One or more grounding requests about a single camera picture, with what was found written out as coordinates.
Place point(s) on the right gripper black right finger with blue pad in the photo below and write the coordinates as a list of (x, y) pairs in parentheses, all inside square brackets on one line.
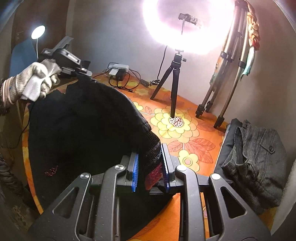
[(169, 163)]

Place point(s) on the orange floral bedsheet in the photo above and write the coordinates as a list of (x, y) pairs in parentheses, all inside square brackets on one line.
[(200, 208)]

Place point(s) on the small black tripod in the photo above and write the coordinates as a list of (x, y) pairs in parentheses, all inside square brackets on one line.
[(175, 69)]

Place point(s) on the blue chair back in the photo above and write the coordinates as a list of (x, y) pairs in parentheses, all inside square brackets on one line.
[(22, 56)]

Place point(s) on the black power adapter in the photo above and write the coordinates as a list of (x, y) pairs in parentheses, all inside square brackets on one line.
[(120, 75)]

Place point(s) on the white knit gloved left hand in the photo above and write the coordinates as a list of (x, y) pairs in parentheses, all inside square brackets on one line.
[(32, 83)]

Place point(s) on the grey folded garment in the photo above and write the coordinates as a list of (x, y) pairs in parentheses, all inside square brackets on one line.
[(253, 161)]

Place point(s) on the small white desk lamp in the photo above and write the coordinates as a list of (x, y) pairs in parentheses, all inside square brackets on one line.
[(36, 34)]

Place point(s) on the large silver tripod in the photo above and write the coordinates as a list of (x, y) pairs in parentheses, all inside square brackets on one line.
[(233, 51)]

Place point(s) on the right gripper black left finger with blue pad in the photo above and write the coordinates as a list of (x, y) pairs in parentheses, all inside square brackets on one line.
[(131, 164)]

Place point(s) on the black pants with red waistband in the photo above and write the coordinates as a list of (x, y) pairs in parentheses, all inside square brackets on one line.
[(89, 128)]

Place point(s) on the white power strip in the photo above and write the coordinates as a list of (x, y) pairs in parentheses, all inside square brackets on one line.
[(113, 68)]

